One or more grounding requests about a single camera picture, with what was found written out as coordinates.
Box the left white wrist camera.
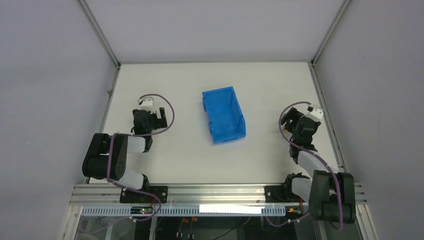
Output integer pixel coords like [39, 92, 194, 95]
[138, 96, 155, 112]

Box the white slotted cable duct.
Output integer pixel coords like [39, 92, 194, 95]
[81, 204, 286, 217]

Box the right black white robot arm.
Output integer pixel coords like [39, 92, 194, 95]
[279, 104, 356, 228]

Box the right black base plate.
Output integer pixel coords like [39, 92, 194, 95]
[264, 185, 305, 204]

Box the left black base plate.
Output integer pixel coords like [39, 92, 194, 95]
[119, 185, 169, 204]

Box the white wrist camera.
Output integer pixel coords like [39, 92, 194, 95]
[305, 104, 324, 122]
[138, 96, 155, 112]

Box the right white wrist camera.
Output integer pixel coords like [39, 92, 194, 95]
[305, 104, 324, 122]

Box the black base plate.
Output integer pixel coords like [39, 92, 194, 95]
[119, 185, 169, 204]
[264, 185, 305, 204]

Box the aluminium front rail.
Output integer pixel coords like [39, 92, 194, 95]
[68, 183, 368, 207]

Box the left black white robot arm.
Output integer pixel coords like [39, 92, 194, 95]
[81, 107, 168, 192]

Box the blue plastic storage bin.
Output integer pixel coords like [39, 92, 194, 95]
[202, 86, 247, 145]

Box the small electronics board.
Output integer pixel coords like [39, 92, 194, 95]
[130, 206, 154, 215]

